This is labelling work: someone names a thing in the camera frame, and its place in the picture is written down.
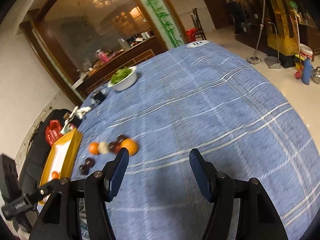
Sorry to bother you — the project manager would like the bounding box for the dark purple plum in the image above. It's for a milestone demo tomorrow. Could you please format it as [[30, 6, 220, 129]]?
[[108, 141, 121, 154], [84, 158, 95, 168]]

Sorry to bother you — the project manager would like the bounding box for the beige cake piece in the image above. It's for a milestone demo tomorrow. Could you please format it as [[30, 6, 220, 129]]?
[[98, 141, 110, 154]]

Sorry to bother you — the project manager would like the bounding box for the large orange fruit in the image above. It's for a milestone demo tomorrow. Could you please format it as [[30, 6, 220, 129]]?
[[120, 138, 139, 156]]

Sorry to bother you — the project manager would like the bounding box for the small orange tangerine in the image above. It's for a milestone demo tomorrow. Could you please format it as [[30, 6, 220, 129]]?
[[88, 142, 100, 155]]

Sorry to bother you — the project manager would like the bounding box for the black sofa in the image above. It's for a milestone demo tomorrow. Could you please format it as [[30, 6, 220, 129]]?
[[18, 109, 82, 194]]

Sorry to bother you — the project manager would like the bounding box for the orange fruit in box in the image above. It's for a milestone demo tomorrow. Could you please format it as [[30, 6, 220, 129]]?
[[51, 171, 60, 179]]

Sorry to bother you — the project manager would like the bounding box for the yellow cardboard box tray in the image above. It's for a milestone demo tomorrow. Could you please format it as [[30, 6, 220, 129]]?
[[38, 128, 84, 205]]

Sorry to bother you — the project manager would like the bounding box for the white plush toy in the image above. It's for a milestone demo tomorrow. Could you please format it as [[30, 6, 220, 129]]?
[[60, 106, 93, 135]]

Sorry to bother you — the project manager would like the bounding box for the red plastic bag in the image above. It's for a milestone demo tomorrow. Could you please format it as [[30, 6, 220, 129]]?
[[45, 120, 63, 147]]

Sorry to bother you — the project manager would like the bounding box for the blue plaid tablecloth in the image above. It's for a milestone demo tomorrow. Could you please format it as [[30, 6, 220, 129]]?
[[72, 42, 319, 239]]

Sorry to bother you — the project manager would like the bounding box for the black small device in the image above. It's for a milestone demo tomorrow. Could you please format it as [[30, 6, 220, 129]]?
[[91, 90, 106, 105]]

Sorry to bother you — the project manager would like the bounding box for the white bowl of greens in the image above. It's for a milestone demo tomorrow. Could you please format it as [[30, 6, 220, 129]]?
[[107, 66, 137, 92]]

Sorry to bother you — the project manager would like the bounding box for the wooden sideboard cabinet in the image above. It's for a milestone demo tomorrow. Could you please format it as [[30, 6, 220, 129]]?
[[76, 36, 168, 97]]

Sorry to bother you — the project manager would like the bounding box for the pink bottle on cabinet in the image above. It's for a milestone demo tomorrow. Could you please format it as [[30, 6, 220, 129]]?
[[97, 49, 109, 63]]

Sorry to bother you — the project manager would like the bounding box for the mop with round base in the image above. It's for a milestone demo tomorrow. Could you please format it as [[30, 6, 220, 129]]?
[[246, 0, 266, 65]]

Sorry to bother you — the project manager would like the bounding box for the grey dustpan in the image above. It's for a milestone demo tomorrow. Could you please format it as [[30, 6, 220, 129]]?
[[264, 22, 281, 69]]

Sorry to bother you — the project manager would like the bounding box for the blue thermos bottle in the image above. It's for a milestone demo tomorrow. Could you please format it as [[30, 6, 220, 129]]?
[[301, 57, 312, 85]]

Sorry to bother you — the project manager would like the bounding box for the dark wooden chair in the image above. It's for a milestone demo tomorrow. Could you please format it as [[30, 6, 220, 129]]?
[[190, 8, 206, 40]]

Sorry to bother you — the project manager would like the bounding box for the white plastic bucket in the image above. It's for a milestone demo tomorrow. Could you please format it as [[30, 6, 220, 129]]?
[[300, 43, 313, 61]]

